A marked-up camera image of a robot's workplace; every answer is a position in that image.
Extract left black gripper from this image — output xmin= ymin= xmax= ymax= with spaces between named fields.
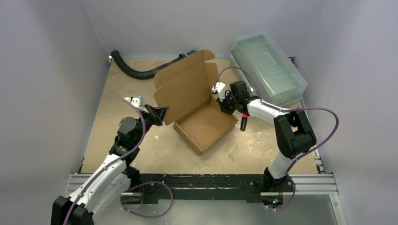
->
xmin=133 ymin=104 xmax=168 ymax=145

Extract brown cardboard box sheet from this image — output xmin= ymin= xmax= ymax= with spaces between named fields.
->
xmin=153 ymin=49 xmax=237 ymax=156

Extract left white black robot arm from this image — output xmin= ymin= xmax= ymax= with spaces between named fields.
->
xmin=50 ymin=104 xmax=168 ymax=225

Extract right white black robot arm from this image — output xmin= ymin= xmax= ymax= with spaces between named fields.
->
xmin=211 ymin=81 xmax=317 ymax=191

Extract black red marker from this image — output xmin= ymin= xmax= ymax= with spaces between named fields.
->
xmin=240 ymin=113 xmax=248 ymax=131

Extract clear plastic storage bin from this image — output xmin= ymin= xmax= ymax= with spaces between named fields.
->
xmin=230 ymin=32 xmax=307 ymax=108

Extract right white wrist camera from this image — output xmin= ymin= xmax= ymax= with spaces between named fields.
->
xmin=211 ymin=82 xmax=228 ymax=100

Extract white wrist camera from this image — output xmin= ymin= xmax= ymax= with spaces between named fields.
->
xmin=211 ymin=82 xmax=228 ymax=100
xmin=123 ymin=95 xmax=149 ymax=113

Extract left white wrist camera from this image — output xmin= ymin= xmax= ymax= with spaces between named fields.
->
xmin=123 ymin=95 xmax=149 ymax=113

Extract black corrugated hose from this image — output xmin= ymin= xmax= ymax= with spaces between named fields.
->
xmin=110 ymin=50 xmax=197 ymax=80

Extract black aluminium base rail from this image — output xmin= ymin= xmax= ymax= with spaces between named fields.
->
xmin=65 ymin=173 xmax=338 ymax=208

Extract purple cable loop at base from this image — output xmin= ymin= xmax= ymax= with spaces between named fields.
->
xmin=120 ymin=179 xmax=175 ymax=218

